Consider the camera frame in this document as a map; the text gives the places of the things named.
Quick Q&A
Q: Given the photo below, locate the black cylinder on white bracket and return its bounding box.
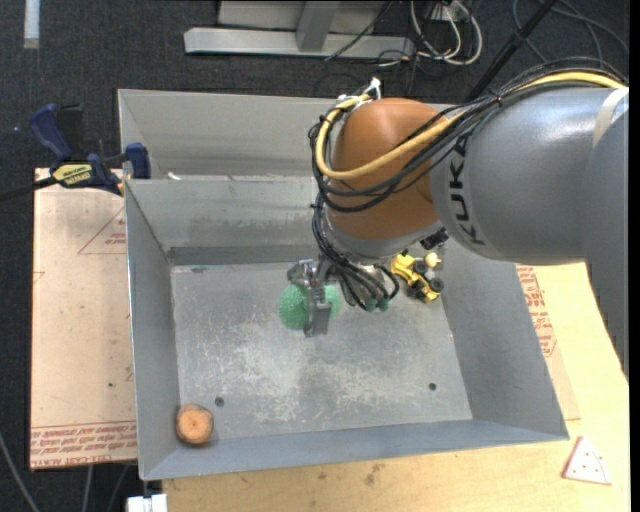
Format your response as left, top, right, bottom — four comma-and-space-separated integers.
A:
419, 228, 449, 252

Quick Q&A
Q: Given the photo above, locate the orange round carrot slice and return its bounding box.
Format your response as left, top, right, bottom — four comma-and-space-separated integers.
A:
174, 402, 216, 448

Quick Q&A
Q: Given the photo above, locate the pale pink triangular pad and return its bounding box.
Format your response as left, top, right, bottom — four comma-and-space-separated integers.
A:
561, 435, 613, 486

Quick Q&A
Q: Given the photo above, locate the brown cardboard board red print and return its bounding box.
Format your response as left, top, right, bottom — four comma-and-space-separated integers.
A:
29, 166, 582, 472

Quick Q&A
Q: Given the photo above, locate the green spiky ball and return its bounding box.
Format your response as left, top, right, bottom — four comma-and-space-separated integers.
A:
278, 281, 345, 332

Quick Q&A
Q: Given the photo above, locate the grey metal bin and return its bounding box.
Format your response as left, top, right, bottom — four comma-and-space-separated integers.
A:
117, 88, 571, 482

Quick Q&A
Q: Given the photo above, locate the yellow toy vehicle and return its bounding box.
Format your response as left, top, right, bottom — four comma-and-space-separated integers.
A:
389, 251, 446, 304

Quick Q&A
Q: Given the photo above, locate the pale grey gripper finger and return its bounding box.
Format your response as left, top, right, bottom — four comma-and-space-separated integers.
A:
303, 287, 333, 339

